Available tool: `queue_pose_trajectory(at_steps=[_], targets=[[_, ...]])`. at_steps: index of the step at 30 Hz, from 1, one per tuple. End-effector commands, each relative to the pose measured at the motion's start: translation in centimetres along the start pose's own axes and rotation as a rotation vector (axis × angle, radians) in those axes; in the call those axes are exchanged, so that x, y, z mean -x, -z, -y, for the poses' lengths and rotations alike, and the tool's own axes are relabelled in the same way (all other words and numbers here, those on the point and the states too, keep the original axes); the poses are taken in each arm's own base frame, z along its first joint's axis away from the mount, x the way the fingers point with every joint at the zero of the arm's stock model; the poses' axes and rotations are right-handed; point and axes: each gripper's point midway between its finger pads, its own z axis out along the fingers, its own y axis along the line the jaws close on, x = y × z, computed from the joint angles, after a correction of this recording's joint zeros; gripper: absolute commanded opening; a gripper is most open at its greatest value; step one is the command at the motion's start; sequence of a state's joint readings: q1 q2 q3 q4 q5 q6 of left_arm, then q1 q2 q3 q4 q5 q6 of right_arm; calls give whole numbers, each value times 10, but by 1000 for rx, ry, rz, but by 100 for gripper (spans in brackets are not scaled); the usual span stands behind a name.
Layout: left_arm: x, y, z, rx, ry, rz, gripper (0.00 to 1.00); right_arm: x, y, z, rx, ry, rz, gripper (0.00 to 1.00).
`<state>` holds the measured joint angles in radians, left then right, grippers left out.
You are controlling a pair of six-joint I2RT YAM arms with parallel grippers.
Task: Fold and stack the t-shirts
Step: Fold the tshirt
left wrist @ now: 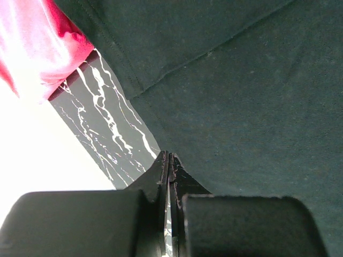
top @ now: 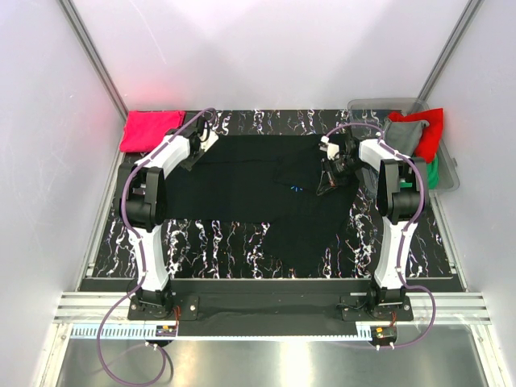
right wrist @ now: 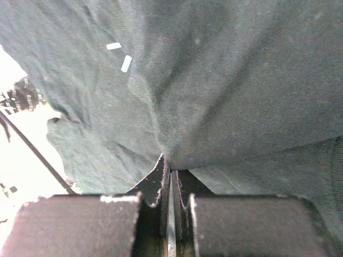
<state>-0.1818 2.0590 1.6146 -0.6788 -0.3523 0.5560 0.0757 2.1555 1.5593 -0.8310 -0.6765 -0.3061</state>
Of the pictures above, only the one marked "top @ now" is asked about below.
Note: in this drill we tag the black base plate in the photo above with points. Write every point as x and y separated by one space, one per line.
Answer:
244 327

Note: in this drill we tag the aluminium frame rail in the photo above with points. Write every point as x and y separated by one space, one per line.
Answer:
448 308

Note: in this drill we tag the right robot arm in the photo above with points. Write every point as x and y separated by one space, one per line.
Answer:
401 198

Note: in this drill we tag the right aluminium corner post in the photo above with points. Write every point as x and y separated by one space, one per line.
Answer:
458 32

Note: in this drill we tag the pink folded t-shirt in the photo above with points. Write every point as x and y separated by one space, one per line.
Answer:
144 130

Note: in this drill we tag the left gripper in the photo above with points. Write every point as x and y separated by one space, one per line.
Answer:
189 164

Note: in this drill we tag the aluminium corner post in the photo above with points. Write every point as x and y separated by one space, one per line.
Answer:
458 32
86 41

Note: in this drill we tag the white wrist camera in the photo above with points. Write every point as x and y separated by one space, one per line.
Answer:
331 150
207 138

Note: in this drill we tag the red t-shirt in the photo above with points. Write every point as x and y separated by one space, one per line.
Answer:
428 144

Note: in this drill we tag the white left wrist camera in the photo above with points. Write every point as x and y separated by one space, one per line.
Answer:
207 138

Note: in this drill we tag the grey t-shirt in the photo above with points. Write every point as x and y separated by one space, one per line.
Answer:
404 136

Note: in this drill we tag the left aluminium corner post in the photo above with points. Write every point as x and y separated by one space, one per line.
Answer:
86 41

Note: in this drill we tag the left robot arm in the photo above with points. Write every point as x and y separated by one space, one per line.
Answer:
141 196

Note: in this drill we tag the green t-shirt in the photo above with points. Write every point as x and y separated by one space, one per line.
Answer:
432 175

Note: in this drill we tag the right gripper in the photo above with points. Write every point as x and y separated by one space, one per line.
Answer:
329 181

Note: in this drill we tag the black t-shirt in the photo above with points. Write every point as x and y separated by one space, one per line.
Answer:
275 179

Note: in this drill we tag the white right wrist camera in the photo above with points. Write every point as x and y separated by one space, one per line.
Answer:
331 150

